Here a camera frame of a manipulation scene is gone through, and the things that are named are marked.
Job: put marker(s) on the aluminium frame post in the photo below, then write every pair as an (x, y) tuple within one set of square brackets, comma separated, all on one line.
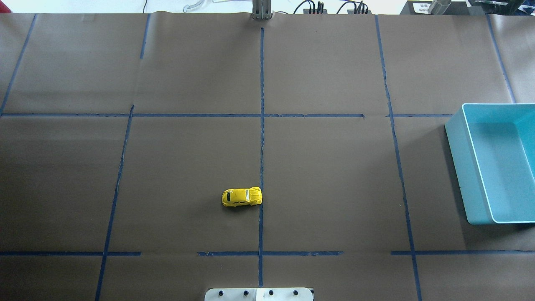
[(262, 9)]

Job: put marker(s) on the yellow beetle toy car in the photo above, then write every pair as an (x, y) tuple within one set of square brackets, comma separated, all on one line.
[(242, 197)]

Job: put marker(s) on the black orange connector box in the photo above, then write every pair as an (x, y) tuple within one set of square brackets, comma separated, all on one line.
[(315, 9)]

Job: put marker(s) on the brown paper table cover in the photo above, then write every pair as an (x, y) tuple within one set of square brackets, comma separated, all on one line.
[(119, 134)]

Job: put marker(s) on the metal cup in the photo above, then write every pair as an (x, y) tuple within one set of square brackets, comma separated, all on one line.
[(439, 7)]

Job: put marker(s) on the light blue plastic bin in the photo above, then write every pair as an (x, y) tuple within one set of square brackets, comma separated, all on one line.
[(493, 151)]

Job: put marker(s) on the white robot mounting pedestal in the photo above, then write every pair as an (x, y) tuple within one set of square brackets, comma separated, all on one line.
[(260, 294)]

